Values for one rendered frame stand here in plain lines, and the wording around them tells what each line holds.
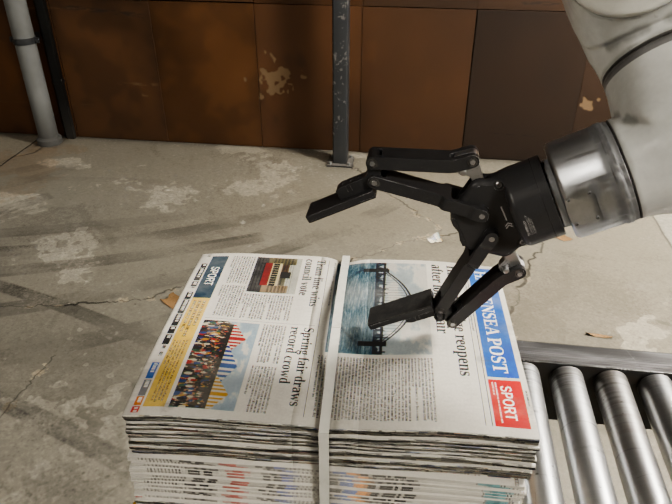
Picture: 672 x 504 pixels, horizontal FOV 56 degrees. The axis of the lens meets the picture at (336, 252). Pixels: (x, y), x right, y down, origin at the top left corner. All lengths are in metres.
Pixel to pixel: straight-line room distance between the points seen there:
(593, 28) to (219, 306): 0.46
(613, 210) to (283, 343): 0.34
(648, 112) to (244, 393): 0.42
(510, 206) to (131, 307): 2.11
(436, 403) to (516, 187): 0.21
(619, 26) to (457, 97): 3.04
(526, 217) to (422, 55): 3.00
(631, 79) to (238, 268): 0.47
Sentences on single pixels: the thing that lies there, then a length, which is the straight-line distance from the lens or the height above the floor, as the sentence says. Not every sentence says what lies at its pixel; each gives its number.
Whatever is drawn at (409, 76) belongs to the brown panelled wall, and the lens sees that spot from 3.57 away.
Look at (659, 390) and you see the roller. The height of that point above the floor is 0.80.
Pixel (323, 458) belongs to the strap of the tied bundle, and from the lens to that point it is 0.60.
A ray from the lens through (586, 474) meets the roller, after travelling 0.90.
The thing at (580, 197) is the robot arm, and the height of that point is 1.22.
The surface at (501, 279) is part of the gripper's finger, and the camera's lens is 0.63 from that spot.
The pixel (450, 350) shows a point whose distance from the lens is 0.66.
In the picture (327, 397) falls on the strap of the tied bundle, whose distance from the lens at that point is 0.60.
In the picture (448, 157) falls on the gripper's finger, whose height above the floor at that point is 1.23.
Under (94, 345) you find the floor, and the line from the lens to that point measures 2.41.
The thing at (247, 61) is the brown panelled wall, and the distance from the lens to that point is 3.68.
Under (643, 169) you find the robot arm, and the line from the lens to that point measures 0.56.
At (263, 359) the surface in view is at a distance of 0.65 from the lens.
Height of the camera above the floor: 1.46
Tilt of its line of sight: 32 degrees down
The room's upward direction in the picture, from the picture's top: straight up
